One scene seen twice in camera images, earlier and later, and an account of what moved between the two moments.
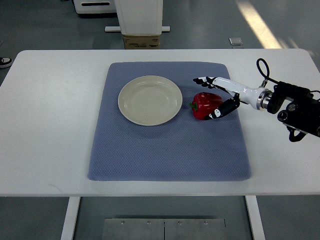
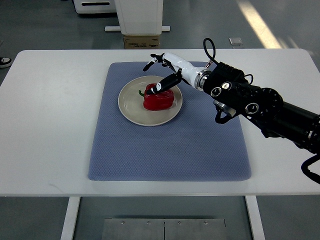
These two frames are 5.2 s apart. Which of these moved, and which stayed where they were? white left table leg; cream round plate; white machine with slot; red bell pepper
Moved: red bell pepper
Stayed: cream round plate; white left table leg; white machine with slot
